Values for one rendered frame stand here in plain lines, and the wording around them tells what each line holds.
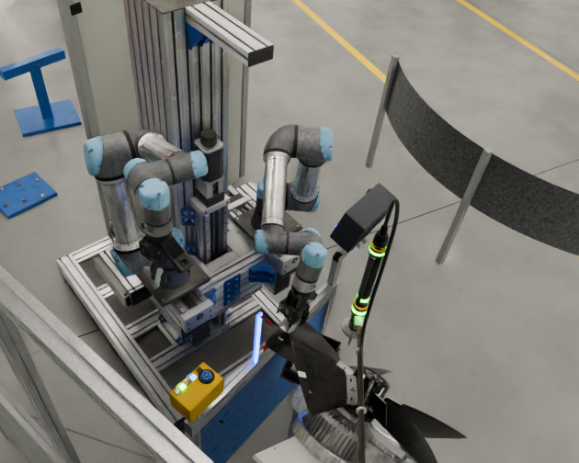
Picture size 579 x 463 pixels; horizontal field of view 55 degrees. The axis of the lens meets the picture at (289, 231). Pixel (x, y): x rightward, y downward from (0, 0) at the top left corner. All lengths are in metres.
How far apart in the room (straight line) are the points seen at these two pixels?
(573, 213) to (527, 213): 0.24
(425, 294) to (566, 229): 0.93
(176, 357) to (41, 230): 1.50
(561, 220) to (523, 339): 0.81
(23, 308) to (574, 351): 3.38
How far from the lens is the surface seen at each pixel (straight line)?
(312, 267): 1.69
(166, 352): 3.02
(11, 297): 0.99
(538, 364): 3.71
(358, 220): 2.25
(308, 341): 1.92
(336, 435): 1.80
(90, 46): 2.85
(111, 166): 1.88
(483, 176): 3.44
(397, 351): 3.41
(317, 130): 1.95
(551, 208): 3.39
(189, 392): 1.94
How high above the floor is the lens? 2.80
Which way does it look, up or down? 46 degrees down
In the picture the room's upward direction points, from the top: 7 degrees clockwise
